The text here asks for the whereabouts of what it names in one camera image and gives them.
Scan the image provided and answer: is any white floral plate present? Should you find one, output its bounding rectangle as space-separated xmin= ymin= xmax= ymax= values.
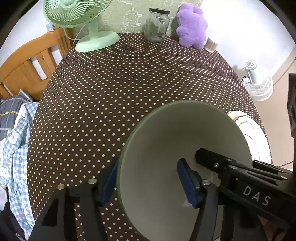
xmin=227 ymin=110 xmax=271 ymax=164

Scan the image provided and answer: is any grey-green ceramic bowl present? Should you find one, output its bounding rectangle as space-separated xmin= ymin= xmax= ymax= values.
xmin=117 ymin=100 xmax=252 ymax=240

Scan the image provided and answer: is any white small fan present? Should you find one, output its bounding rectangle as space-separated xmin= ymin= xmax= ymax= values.
xmin=242 ymin=60 xmax=273 ymax=102

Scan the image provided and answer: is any blue checkered clothes pile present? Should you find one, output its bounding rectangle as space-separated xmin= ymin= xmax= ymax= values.
xmin=1 ymin=90 xmax=39 ymax=240

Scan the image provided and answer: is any cotton swab container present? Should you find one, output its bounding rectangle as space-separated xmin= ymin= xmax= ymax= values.
xmin=204 ymin=38 xmax=218 ymax=53

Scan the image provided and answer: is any wooden chair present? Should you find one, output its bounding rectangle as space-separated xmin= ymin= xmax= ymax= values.
xmin=1 ymin=26 xmax=73 ymax=100

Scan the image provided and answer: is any purple plush toy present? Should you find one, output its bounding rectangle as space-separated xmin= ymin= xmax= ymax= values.
xmin=176 ymin=3 xmax=208 ymax=50

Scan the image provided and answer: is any glass jar black lid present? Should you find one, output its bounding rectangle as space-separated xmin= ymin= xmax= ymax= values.
xmin=144 ymin=8 xmax=170 ymax=42

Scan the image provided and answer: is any green desk fan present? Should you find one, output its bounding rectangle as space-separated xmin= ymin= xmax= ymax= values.
xmin=43 ymin=0 xmax=120 ymax=52

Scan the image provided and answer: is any green cartoon wall mat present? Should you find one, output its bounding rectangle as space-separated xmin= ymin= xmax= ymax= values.
xmin=97 ymin=0 xmax=204 ymax=35

